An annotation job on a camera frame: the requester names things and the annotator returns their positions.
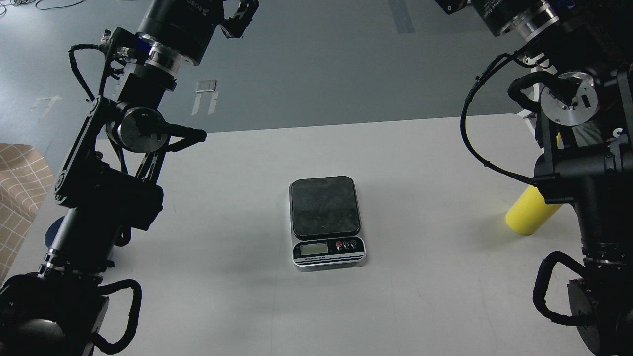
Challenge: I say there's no yellow squeeze bottle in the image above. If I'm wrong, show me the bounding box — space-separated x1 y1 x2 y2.
505 133 564 236

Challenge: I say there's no tan checkered cloth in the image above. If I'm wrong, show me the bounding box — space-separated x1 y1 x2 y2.
0 143 54 281

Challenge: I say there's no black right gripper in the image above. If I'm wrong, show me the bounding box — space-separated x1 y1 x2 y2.
435 0 560 38

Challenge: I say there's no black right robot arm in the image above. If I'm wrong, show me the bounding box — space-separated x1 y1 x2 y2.
460 0 632 356

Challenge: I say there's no digital kitchen scale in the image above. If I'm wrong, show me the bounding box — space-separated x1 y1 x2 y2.
289 176 367 270

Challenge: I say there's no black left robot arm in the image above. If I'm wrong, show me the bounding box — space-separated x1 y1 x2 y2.
1 0 259 356

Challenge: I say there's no metal floor plate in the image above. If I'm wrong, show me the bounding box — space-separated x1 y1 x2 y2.
195 79 217 94

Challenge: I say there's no blue ribbed cup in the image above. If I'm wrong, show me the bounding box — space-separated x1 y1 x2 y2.
45 217 65 249

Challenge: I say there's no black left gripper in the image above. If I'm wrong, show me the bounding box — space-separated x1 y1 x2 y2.
138 0 259 66

